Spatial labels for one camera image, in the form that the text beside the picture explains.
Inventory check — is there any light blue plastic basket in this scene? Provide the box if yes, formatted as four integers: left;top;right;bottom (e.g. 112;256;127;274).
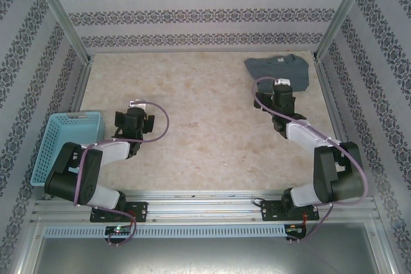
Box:
30;112;107;188

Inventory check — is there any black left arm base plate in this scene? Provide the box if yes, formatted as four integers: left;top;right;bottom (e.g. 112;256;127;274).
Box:
89;201;148;223

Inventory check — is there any small circuit board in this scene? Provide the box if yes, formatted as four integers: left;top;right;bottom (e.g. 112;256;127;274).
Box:
285;224;306;235
105;226;132;236

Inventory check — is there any steel sheet panel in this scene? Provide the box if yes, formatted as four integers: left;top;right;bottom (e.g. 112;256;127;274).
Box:
19;222;396;274

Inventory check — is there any grey t-shirt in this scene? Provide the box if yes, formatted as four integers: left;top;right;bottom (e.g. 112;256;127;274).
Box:
243;54;311;92

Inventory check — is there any slotted grey cable duct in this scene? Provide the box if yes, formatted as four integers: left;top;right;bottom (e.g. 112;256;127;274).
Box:
44;225;286;238

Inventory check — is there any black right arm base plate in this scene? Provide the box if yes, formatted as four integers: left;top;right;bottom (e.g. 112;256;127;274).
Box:
261;200;320;222

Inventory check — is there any aluminium frame post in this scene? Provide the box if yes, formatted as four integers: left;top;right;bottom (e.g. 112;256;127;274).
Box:
314;0;376;63
28;0;94;65

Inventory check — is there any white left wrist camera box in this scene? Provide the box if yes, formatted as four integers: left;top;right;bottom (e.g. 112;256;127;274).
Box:
127;99;148;111

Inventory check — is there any aluminium mounting rail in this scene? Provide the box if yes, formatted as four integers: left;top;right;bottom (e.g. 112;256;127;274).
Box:
31;190;376;223

